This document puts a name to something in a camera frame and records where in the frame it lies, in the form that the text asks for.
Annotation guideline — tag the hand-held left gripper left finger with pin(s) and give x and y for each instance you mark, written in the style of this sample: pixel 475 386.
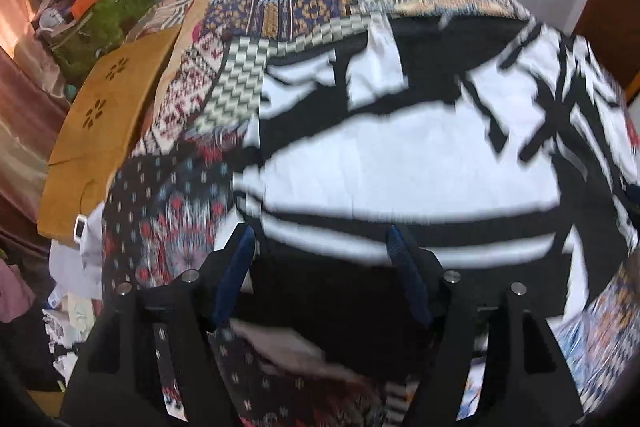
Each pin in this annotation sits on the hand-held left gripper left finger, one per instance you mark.
pixel 232 277

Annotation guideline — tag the wooden door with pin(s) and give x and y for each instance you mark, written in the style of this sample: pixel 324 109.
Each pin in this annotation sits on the wooden door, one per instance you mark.
pixel 612 17

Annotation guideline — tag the black and white shirt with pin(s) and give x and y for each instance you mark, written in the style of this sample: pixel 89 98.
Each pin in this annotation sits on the black and white shirt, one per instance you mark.
pixel 400 157

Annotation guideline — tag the patchwork bedspread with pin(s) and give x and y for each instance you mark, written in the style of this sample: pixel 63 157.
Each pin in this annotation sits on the patchwork bedspread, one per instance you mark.
pixel 300 2

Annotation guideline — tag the green storage bag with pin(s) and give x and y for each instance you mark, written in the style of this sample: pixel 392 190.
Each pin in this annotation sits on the green storage bag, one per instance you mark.
pixel 105 32

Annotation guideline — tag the white cloth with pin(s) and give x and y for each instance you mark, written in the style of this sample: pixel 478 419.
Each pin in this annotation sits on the white cloth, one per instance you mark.
pixel 75 267

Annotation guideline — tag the wooden headboard with cutouts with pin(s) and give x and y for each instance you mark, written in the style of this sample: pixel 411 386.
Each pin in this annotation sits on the wooden headboard with cutouts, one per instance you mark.
pixel 100 122

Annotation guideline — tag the pale pink cloth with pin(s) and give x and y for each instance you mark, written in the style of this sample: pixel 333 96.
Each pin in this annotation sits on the pale pink cloth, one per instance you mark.
pixel 285 347

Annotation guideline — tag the small white device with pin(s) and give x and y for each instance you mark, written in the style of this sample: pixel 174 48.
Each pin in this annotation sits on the small white device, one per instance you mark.
pixel 80 228

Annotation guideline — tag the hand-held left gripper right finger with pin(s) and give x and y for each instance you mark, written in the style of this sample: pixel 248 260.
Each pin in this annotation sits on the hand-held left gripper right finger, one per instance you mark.
pixel 407 272

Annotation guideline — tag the pink curtain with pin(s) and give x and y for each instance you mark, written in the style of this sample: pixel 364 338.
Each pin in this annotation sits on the pink curtain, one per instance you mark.
pixel 22 117

